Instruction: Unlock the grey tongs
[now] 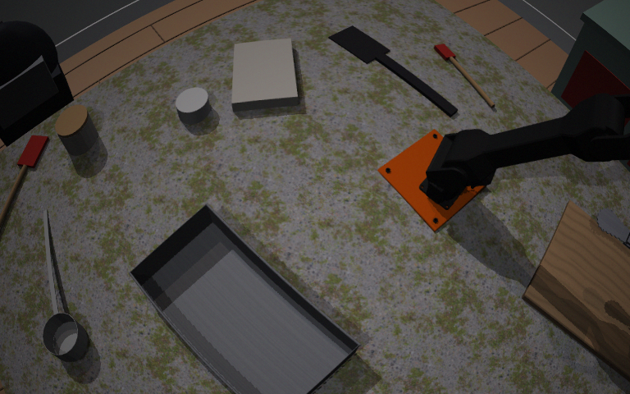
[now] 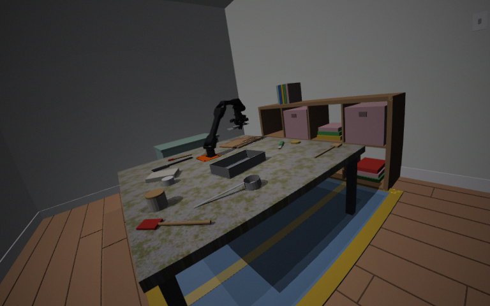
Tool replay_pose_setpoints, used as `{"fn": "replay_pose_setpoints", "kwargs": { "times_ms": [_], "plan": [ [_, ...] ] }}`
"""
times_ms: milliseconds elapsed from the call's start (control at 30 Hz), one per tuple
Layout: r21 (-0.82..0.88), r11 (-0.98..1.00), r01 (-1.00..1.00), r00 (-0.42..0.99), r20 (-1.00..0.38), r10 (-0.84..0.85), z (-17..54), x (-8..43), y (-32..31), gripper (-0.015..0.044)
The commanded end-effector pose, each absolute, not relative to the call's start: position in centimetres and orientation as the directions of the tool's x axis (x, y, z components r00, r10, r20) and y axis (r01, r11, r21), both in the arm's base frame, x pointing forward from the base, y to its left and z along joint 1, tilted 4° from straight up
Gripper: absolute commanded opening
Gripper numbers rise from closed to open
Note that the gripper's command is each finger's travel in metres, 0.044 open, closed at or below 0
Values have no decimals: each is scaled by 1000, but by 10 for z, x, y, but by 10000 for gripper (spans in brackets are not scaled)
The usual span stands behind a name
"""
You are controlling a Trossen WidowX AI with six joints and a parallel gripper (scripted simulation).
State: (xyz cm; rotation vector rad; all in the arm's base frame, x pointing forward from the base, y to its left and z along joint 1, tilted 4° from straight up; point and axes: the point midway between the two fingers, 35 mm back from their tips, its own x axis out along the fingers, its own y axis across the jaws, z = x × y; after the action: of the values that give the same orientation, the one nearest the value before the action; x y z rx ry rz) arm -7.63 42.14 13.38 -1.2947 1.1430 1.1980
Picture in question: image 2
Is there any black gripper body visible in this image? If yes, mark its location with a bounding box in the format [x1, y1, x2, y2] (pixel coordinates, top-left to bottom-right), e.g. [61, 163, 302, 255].
[230, 112, 249, 122]

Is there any grey canister with brown lid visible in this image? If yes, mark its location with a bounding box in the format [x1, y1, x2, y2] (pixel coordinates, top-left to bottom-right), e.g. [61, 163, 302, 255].
[145, 189, 168, 212]

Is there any grey cylinder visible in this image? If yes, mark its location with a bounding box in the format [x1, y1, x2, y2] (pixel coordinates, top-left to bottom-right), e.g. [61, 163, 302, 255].
[162, 176, 175, 187]

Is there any wooden board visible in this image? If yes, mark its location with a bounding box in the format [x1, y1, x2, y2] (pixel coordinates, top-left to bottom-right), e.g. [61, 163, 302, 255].
[219, 136, 263, 149]

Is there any beige flat rectangular block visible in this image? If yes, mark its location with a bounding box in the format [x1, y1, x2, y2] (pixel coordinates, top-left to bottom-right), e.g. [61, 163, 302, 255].
[145, 168, 180, 183]

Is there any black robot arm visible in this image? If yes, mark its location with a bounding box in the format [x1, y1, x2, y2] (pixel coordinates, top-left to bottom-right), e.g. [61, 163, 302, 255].
[203, 98, 246, 158]

